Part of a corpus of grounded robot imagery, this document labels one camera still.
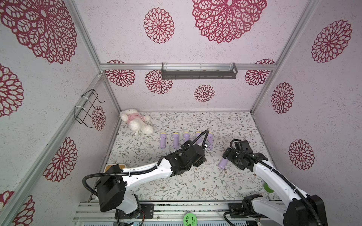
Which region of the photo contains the white plush teddy bear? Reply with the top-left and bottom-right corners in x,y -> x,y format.
119,109 -> 154,135

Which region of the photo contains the black wire wall rack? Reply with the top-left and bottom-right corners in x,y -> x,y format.
74,89 -> 105,128

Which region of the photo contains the green tape roll front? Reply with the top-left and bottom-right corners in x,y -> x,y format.
183,212 -> 198,226

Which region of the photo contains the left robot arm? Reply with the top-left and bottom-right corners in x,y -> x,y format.
82,140 -> 209,218

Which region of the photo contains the purple flashlight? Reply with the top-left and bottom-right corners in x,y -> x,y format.
160,132 -> 166,149
183,132 -> 190,142
206,132 -> 214,150
218,158 -> 229,170
195,131 -> 202,145
173,132 -> 180,150

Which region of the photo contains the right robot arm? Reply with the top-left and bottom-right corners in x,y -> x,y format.
223,139 -> 328,226

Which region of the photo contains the green tape roll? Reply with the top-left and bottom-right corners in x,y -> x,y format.
183,212 -> 198,226
263,182 -> 274,194

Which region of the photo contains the green tape roll right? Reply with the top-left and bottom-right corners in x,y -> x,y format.
263,182 -> 274,194

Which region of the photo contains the black wall shelf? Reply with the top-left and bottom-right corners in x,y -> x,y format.
161,63 -> 238,80

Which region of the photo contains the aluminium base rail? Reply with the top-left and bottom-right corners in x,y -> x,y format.
73,200 -> 311,222

